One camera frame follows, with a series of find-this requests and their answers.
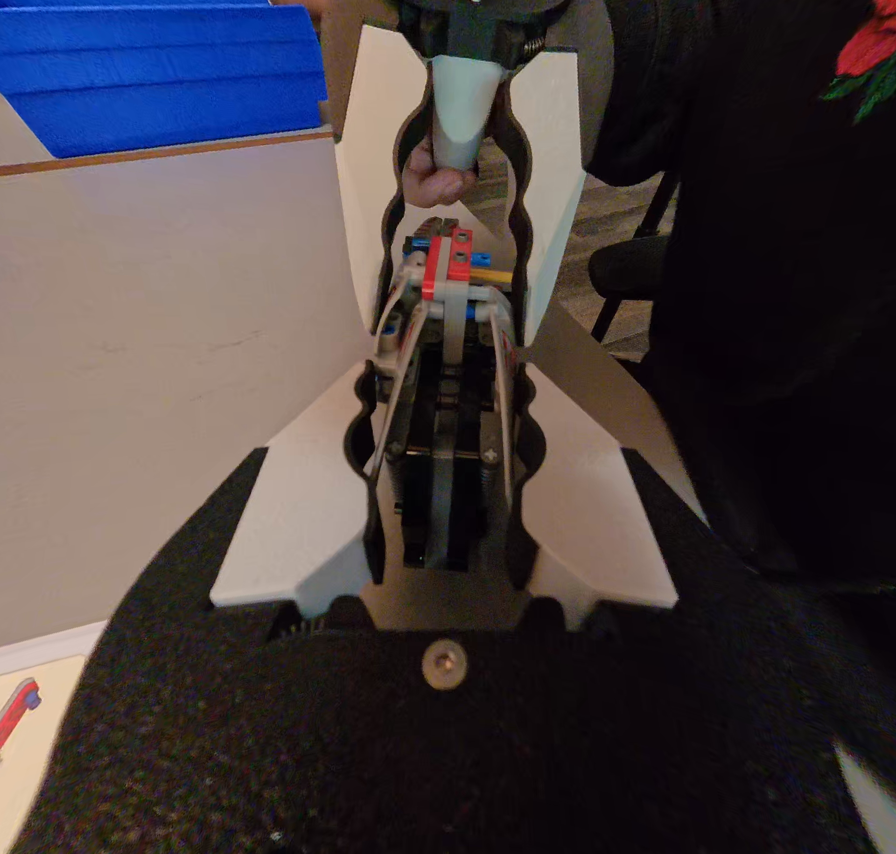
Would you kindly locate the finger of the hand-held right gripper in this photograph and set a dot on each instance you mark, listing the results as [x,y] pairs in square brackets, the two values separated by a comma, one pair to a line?
[553,168]
[367,168]

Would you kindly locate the black chair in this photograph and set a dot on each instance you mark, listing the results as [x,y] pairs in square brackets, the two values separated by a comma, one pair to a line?
[626,266]

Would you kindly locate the grey red brick toy vehicle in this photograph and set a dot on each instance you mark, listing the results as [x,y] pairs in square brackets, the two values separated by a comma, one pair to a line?
[448,266]

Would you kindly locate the white instruction booklet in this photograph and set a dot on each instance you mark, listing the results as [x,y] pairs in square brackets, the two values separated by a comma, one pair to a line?
[35,763]

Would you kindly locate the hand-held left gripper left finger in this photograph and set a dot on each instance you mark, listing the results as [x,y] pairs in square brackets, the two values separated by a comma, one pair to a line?
[294,518]

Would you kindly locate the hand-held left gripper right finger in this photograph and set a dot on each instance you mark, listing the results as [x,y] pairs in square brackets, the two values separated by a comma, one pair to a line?
[595,518]

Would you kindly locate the person's right hand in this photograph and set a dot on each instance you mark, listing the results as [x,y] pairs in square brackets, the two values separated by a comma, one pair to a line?
[437,186]

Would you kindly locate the beige desk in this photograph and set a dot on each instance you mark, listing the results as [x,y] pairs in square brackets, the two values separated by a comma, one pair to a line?
[175,343]

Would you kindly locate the person's right forearm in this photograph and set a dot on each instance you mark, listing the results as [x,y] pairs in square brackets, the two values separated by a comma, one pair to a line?
[644,63]

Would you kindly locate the person's black embroidered garment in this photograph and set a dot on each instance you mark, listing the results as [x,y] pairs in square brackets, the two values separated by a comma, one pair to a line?
[770,273]

